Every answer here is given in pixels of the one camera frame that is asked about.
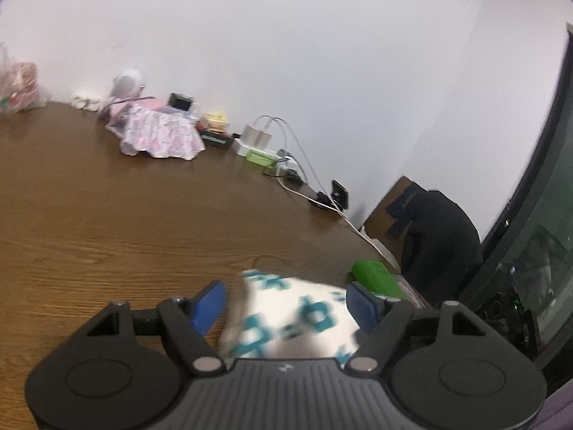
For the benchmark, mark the clear plastic bag with snacks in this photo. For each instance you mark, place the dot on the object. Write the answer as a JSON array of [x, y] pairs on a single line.
[[20, 85]]

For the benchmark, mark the white charger block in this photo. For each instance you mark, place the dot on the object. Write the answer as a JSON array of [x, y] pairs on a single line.
[[257, 134]]

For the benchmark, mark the green power strip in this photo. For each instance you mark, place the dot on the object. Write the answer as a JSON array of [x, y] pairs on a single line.
[[262, 157]]

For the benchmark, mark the pink floral cloth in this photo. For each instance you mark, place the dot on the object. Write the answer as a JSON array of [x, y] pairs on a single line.
[[161, 136]]

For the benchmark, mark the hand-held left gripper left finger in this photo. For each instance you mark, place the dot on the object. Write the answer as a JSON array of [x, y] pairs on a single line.
[[208, 307]]

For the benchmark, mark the green cylindrical object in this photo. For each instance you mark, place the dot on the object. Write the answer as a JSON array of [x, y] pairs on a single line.
[[376, 275]]

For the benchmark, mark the person's purple clothing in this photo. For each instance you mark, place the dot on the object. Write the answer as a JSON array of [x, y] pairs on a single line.
[[559, 412]]

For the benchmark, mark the white patterned strip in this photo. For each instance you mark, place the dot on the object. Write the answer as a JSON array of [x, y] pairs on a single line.
[[85, 103]]

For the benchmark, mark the flat black box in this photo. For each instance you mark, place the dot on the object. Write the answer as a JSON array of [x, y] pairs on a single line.
[[217, 139]]

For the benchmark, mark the white and purple plush toy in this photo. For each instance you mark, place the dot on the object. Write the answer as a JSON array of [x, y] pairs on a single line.
[[127, 85]]

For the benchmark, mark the small black box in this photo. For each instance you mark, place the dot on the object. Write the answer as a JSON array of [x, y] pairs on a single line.
[[180, 102]]

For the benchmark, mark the cream dress with teal flowers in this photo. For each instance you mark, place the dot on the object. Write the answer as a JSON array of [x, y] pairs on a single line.
[[309, 322]]

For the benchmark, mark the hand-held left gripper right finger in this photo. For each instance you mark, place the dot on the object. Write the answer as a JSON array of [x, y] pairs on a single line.
[[360, 307]]

